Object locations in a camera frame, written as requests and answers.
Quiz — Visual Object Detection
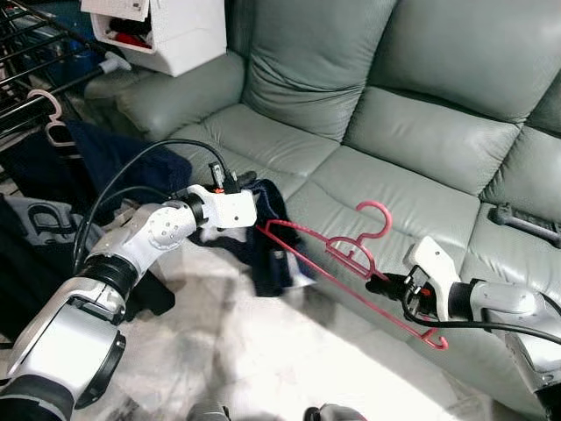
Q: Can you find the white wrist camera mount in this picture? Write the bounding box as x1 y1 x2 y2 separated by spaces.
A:
409 236 463 322
187 183 259 232

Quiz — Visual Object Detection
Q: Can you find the black metal drying rack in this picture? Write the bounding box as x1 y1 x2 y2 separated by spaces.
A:
0 0 110 154

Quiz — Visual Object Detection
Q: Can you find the red plastic hanger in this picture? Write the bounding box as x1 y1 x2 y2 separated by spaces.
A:
256 200 451 352

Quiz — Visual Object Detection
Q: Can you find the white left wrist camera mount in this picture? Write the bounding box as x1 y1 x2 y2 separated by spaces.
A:
187 183 259 232

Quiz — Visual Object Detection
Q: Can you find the navy and white garment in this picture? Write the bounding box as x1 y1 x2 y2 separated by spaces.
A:
200 179 315 299

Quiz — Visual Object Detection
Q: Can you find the grey leather sofa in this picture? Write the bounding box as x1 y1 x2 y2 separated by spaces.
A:
83 0 561 420

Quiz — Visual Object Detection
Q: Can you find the dark navy hanging garment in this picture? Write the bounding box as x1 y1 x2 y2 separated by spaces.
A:
61 121 194 207

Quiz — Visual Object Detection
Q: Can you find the small red object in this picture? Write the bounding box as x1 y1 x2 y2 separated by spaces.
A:
112 31 152 49

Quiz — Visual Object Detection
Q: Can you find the grey right robot leg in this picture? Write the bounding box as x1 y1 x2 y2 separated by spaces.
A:
302 403 369 421

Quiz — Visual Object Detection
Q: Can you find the white storage box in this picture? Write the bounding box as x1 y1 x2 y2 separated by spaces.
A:
81 0 228 78

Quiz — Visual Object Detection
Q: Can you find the white printed paper sheet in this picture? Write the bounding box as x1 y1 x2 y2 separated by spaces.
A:
82 0 152 23

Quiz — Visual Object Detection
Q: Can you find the grey left robot leg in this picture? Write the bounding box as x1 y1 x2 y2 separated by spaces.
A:
187 399 231 421

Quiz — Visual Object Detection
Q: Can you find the grey handheld controller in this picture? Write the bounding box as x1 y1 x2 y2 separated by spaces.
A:
488 203 561 248

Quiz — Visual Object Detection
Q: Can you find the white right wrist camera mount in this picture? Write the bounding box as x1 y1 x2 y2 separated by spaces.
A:
409 236 463 322

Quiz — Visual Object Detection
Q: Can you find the pink plastic hanger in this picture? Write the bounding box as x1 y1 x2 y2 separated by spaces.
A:
26 88 82 150

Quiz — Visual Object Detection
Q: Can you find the black grey print garment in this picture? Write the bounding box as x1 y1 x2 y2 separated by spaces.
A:
0 195 176 345

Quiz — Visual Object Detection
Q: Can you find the grey robot leg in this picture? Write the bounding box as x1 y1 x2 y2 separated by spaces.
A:
302 403 369 421
187 399 231 421

